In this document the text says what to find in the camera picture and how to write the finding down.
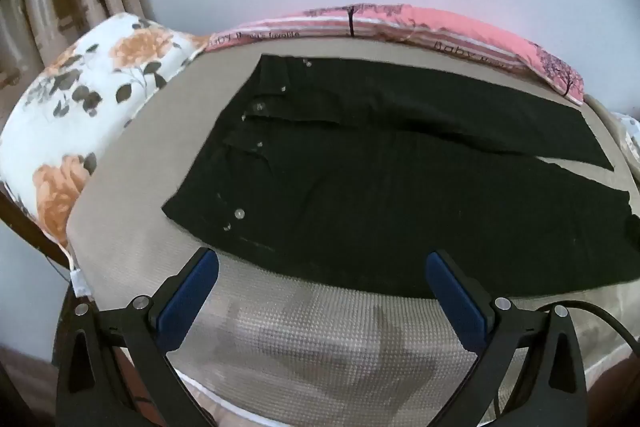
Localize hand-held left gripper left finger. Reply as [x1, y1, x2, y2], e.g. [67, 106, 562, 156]
[54, 248, 221, 427]

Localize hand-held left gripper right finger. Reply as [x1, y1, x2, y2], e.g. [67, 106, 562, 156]
[425, 249, 589, 427]

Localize black pants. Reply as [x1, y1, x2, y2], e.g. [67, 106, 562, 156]
[161, 53, 640, 300]

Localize beige bed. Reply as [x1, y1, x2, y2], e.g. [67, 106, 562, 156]
[65, 34, 640, 418]

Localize white floral pillow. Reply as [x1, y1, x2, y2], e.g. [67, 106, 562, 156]
[0, 13, 211, 258]

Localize white patterned cloth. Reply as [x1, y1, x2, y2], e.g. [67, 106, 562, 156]
[612, 112, 640, 170]

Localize pink striped pillow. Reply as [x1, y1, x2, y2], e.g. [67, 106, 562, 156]
[205, 3, 586, 106]

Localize black cable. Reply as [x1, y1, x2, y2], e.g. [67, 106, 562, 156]
[492, 300, 640, 423]

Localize wooden bed frame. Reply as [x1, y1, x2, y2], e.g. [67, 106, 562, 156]
[0, 182, 73, 273]

